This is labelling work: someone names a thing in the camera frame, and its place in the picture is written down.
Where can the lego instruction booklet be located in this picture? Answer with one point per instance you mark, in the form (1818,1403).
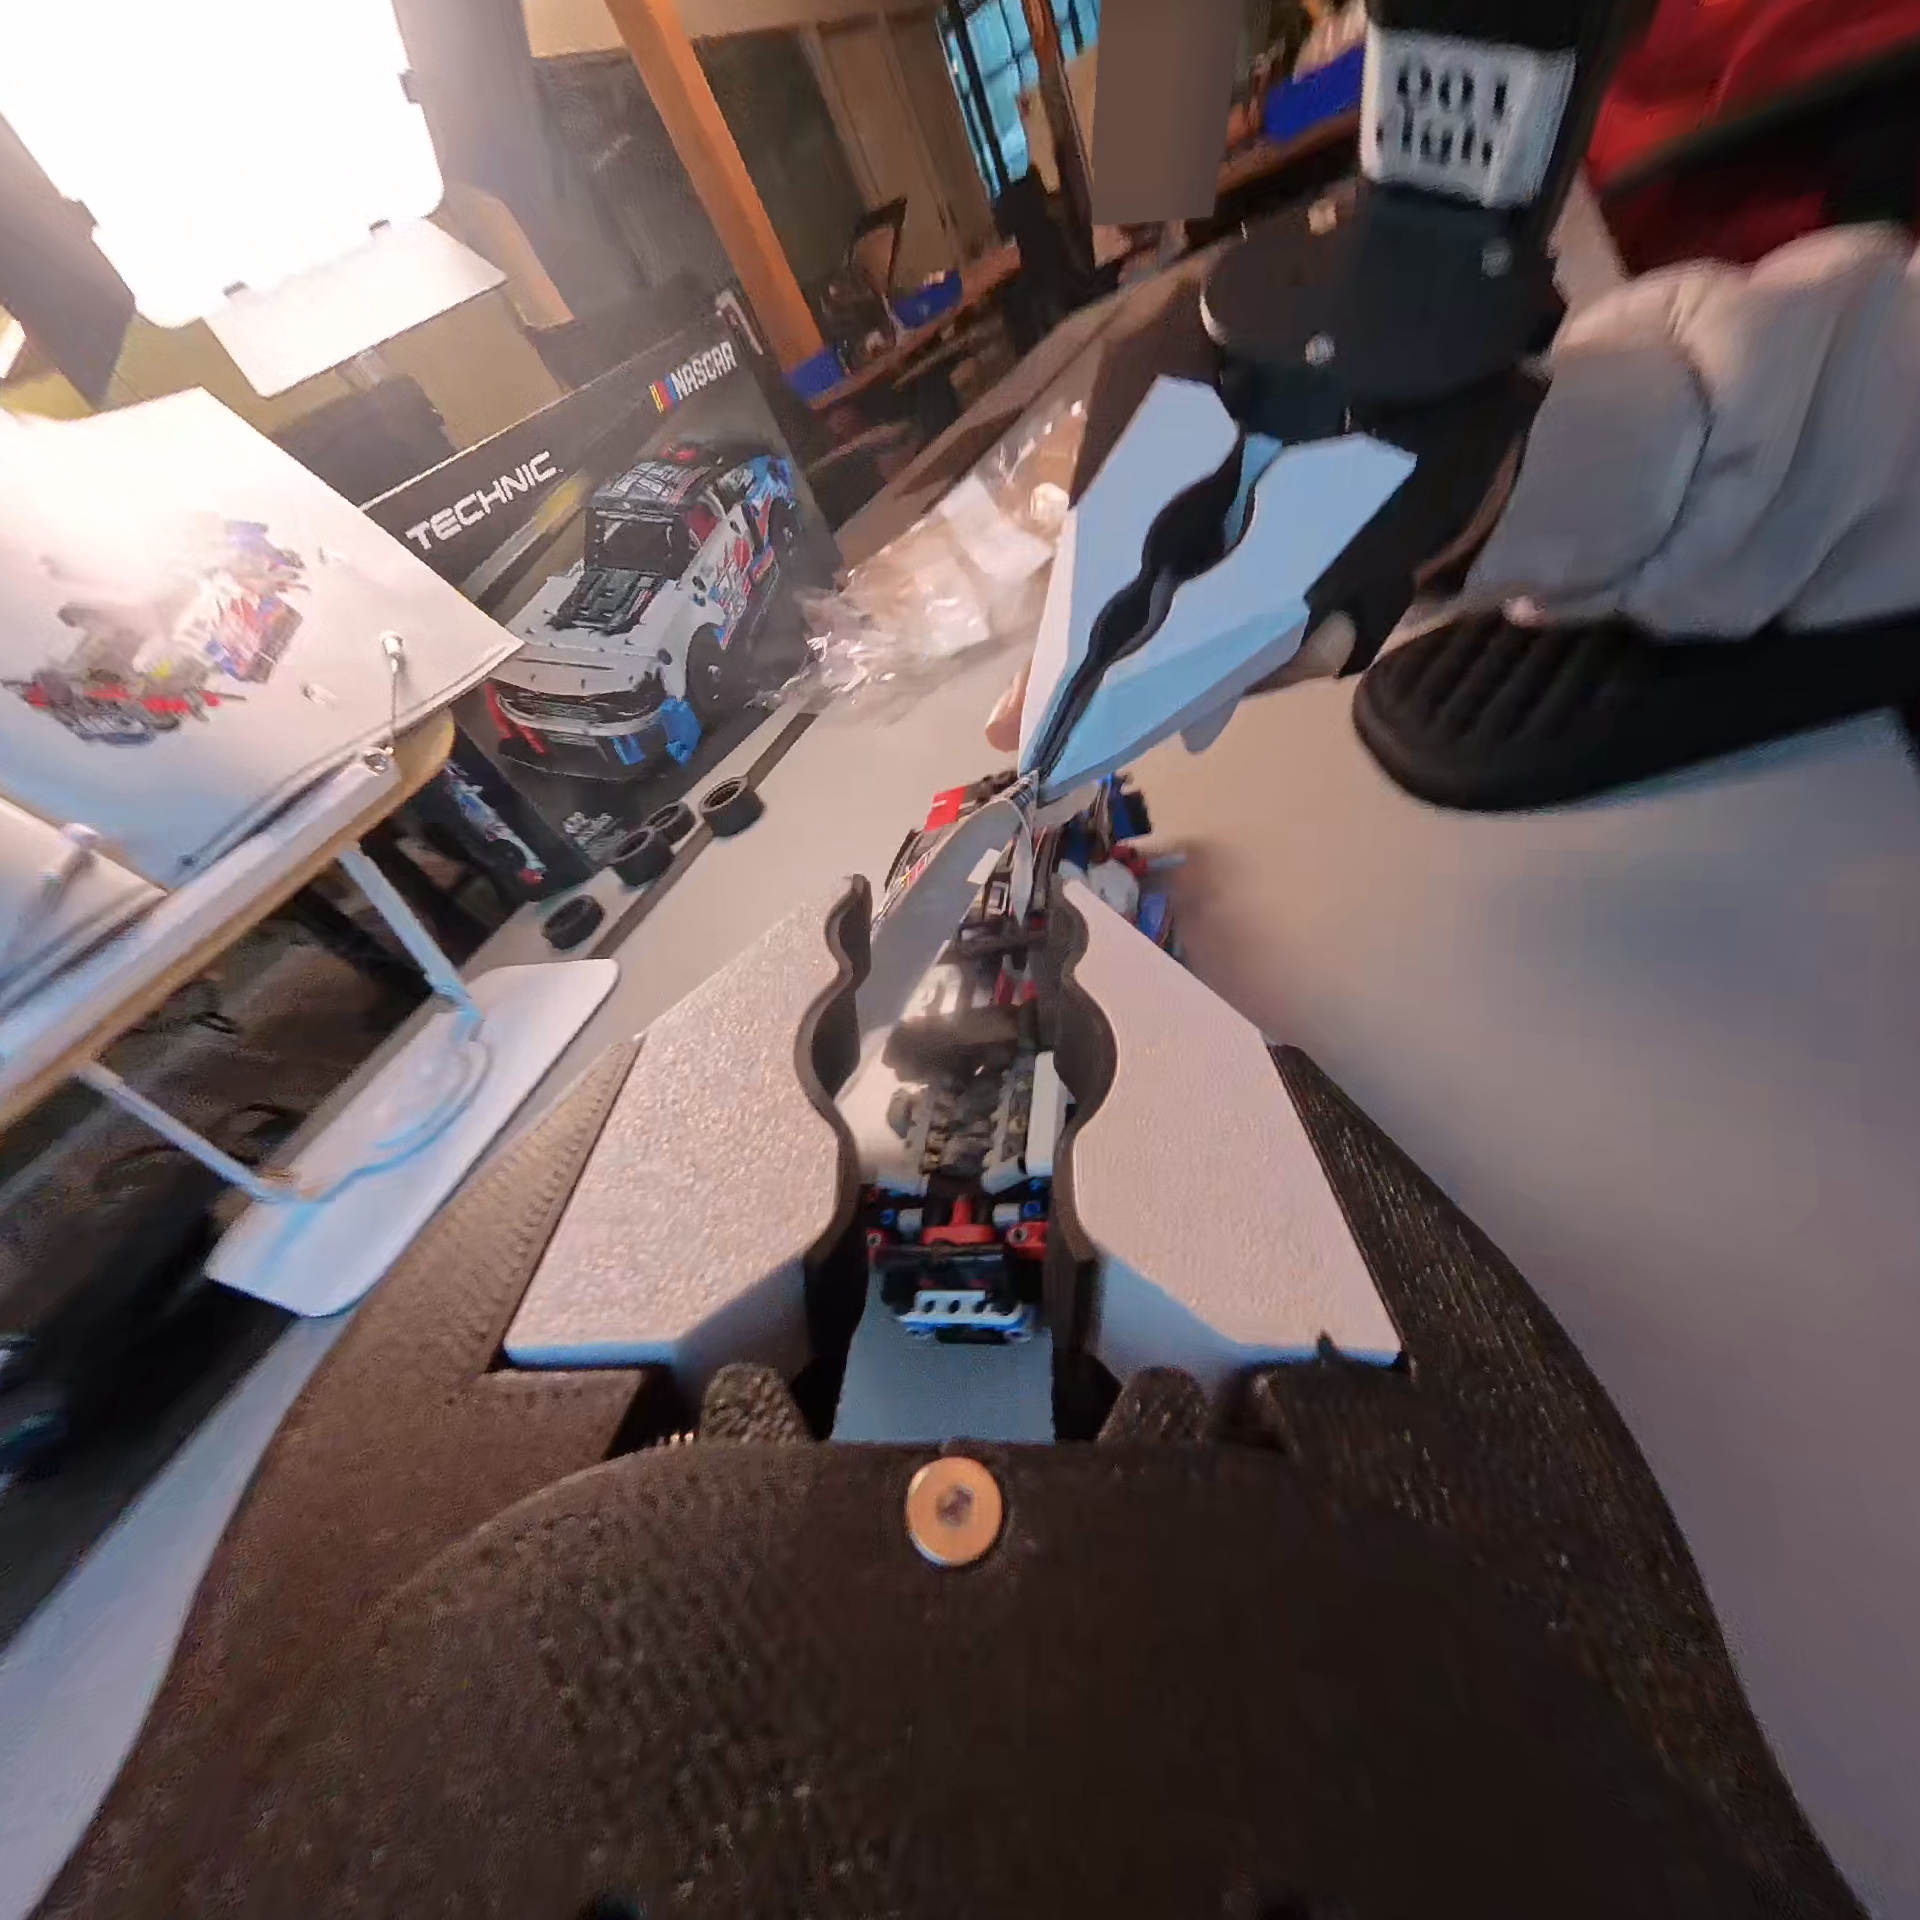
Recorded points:
(195,599)

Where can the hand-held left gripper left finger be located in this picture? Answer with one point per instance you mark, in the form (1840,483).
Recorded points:
(690,1169)

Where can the white book stand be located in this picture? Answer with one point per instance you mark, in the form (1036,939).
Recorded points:
(406,1094)

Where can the studio light panel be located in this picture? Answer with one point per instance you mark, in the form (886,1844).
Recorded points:
(227,153)

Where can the person's right forearm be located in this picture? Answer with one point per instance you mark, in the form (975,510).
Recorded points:
(1726,453)

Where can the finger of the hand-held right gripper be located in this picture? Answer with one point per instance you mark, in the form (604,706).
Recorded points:
(1123,495)
(1261,587)

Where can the black chair armrest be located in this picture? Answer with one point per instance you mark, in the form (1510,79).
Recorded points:
(1621,719)

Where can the black lego set box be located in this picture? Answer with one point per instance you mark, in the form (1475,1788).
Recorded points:
(643,556)

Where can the black rubber tyre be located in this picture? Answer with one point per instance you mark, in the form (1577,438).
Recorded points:
(670,822)
(638,856)
(729,804)
(574,923)

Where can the person's right hand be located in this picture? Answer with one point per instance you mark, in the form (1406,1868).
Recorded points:
(1306,659)

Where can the red office chair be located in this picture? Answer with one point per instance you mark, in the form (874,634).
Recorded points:
(1726,106)

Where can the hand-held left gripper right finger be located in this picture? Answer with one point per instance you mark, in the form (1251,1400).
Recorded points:
(1217,1199)

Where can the clear plastic bag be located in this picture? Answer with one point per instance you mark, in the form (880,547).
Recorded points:
(931,571)

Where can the lego race car model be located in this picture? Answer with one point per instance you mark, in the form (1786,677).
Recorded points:
(961,1142)

